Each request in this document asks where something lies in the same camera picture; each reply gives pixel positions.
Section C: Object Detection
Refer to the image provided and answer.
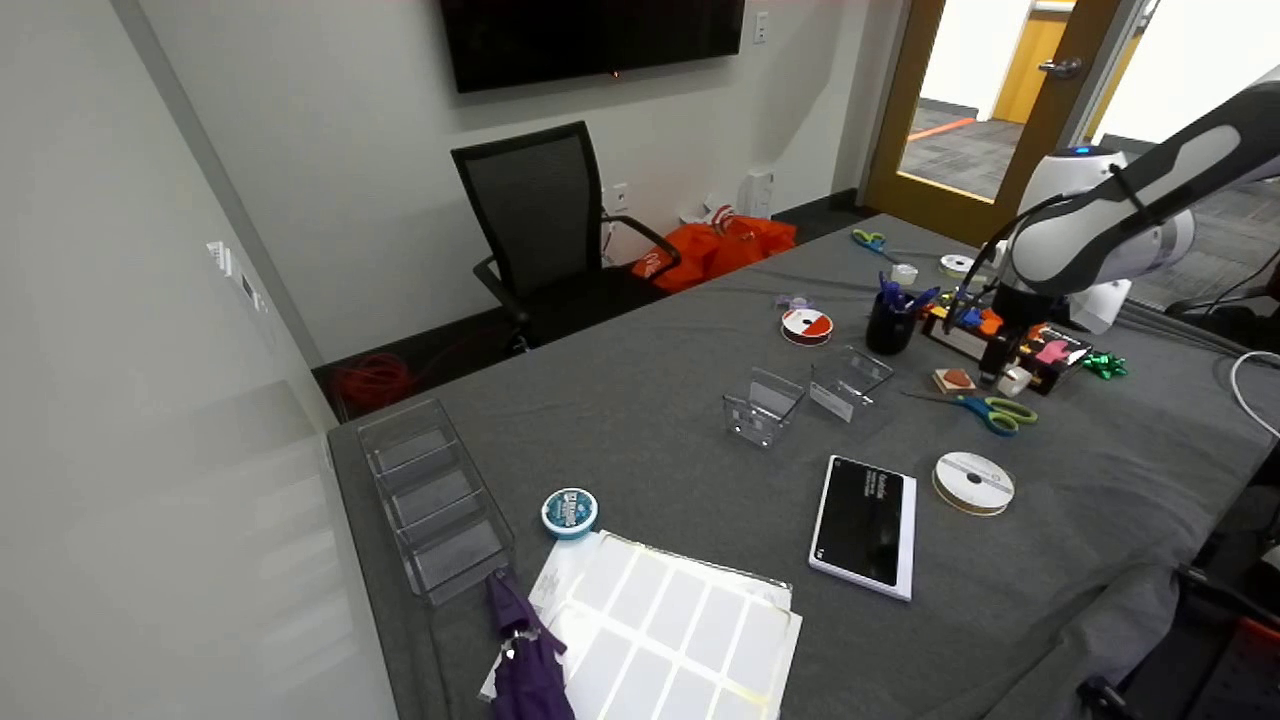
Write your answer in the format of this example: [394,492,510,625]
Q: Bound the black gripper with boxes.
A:
[979,291,1059,390]

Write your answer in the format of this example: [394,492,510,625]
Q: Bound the green blue handled scissors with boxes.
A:
[948,390,1036,437]

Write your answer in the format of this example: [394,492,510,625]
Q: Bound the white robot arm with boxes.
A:
[979,70,1280,373]

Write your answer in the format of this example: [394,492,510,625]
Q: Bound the blue green scissors far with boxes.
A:
[848,229,901,263]

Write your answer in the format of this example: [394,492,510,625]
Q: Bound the black box of colourful items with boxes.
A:
[925,300,1087,377]

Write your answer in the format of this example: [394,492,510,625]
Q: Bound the white ribbon spool far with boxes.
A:
[938,250,975,274]

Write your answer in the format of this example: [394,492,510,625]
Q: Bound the green gift bow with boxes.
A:
[1082,353,1129,378]

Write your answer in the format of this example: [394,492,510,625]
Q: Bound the small orange square box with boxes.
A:
[934,367,975,395]

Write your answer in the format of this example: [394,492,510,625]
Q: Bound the black mug with pens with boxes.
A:
[863,263,938,354]

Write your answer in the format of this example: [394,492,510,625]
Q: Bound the white ribbon spool near notebook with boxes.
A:
[934,453,1018,517]

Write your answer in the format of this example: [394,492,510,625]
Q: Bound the grey tablecloth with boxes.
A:
[334,237,1280,720]

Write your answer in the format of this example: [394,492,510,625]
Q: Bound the clear acrylic holder right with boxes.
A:
[810,347,892,423]

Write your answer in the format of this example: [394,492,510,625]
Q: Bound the clear acrylic holder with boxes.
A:
[810,347,892,423]
[725,373,806,448]

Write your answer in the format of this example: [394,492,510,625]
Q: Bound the wooden glass door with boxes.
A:
[862,0,1139,242]

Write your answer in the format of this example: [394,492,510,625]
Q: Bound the black notebook with white edge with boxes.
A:
[810,456,915,598]

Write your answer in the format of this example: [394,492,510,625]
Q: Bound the clear acrylic holder left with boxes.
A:
[725,373,806,448]

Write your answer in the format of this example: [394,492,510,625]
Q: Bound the orange bag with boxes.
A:
[630,213,802,291]

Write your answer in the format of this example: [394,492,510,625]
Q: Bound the blue tape roll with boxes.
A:
[539,488,600,541]

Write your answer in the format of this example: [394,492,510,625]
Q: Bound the white label sheets stack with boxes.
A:
[531,532,806,720]

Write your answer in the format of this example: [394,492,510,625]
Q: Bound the black office chair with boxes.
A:
[451,121,679,347]

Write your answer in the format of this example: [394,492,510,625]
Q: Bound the purple cloth bundle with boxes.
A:
[488,571,575,720]

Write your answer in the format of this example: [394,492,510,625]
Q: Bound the clear plastic tray organizer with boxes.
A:
[357,405,510,609]

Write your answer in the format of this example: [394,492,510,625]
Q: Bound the wall mounted black television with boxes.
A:
[438,0,750,90]

